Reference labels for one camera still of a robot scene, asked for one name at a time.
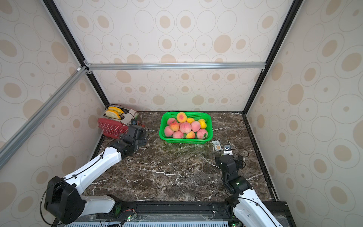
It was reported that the yellow peach front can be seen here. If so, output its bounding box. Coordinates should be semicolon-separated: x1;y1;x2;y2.
198;119;207;129

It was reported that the pink peach with leaf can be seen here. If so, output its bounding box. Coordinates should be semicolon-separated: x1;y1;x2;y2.
167;118;177;125

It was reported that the orange wrinkled peach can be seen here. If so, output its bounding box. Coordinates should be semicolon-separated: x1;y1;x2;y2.
169;121;180;132

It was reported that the yellow red peach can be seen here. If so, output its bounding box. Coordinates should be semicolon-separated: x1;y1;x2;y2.
187;118;195;124

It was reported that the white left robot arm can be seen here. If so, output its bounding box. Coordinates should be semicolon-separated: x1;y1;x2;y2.
39;125;149;225

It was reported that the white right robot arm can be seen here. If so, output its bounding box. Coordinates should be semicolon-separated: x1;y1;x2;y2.
215;154;282;227

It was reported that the green plastic basket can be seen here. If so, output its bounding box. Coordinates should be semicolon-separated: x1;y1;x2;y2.
159;112;213;144

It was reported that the white biscuit packet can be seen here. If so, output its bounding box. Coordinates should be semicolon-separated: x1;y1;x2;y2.
212;141;223;151

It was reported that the rear toast slice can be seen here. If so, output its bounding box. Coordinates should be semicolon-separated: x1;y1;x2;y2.
108;106;124;115

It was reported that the toast slice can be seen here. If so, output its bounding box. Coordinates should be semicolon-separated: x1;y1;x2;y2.
108;106;124;115
105;110;121;120

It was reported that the front toast slice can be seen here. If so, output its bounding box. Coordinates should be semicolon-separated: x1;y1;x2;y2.
105;110;121;120

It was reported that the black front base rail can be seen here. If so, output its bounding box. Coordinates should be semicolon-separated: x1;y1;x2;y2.
55;201;296;227

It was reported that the horizontal aluminium rail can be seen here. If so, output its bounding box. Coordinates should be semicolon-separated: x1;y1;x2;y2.
78;61;266;74

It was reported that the diagonal aluminium rail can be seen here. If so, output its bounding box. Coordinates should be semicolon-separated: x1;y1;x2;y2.
1;66;87;168

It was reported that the black left frame post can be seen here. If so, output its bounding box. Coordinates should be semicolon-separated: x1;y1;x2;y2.
42;0;110;106

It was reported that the black frame post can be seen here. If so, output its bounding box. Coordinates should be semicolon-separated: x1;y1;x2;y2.
243;0;303;116
42;0;110;106

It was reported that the black right frame post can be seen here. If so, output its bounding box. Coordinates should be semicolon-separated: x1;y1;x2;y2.
243;0;303;116

